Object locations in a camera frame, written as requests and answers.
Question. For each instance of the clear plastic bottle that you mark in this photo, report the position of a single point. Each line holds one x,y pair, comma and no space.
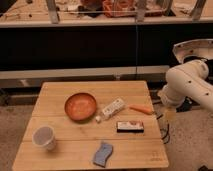
110,110

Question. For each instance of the orange ceramic bowl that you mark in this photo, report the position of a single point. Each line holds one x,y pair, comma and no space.
80,106

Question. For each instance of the black rectangular box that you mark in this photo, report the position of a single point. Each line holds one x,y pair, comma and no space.
130,126

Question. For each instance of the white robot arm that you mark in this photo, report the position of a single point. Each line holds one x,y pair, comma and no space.
187,80

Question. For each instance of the orange carrot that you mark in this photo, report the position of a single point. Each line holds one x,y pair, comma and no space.
141,108

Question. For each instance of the wooden folding table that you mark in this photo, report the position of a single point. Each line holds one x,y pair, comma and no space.
77,143

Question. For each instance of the blue sponge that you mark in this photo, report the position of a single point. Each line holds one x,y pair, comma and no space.
102,154

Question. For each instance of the orange crate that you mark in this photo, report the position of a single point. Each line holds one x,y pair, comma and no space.
118,8

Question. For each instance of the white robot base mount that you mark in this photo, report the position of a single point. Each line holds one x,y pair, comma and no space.
202,48

